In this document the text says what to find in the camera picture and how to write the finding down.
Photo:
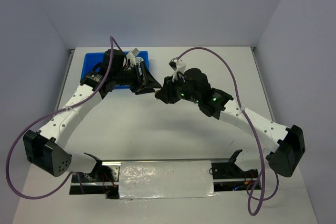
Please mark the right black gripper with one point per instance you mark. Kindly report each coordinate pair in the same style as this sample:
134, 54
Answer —
166, 93

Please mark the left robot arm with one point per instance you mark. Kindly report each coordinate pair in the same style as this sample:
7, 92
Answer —
45, 148

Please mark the blue compartment bin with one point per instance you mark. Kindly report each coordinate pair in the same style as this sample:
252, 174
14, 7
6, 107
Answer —
92, 62

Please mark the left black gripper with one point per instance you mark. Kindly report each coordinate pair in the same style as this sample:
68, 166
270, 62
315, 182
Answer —
145, 80

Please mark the blue slime jar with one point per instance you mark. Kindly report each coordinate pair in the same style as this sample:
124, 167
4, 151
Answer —
139, 59

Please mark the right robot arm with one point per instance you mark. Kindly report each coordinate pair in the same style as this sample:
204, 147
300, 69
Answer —
286, 145

